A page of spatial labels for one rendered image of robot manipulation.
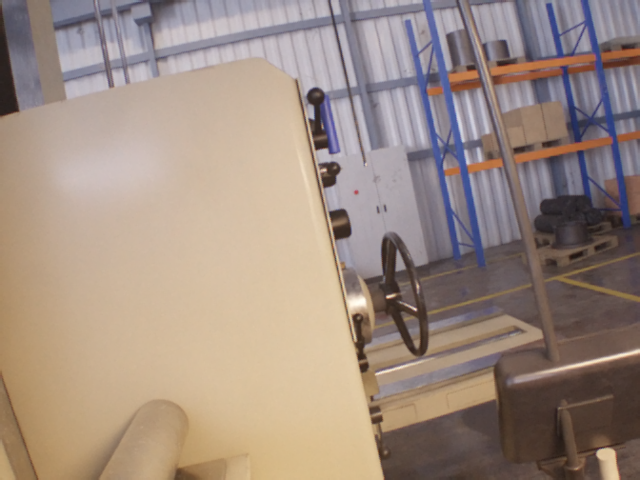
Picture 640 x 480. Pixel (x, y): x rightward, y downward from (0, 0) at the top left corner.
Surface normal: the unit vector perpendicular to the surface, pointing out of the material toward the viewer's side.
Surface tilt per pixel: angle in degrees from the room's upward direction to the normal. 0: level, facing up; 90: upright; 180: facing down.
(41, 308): 90
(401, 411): 90
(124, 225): 90
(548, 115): 90
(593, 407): 109
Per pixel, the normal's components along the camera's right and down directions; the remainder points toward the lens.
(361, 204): 0.15, 0.07
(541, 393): -0.04, 0.44
